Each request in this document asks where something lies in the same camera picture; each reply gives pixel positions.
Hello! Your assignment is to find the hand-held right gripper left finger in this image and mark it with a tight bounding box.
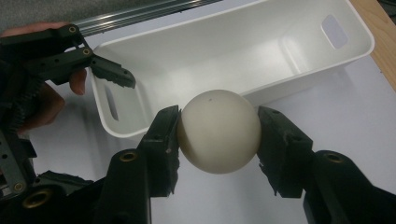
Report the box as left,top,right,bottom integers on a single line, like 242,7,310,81
136,105,182,199

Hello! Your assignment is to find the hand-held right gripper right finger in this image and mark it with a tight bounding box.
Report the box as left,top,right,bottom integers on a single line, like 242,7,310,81
256,105,316,199

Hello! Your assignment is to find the metal floor rail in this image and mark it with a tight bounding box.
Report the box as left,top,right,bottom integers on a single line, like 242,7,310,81
73,0,223,37

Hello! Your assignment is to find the white ball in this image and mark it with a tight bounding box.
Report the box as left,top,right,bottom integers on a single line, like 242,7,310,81
177,89,262,175

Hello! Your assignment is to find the white plastic bin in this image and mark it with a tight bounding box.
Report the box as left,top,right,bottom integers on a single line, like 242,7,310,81
89,0,375,139

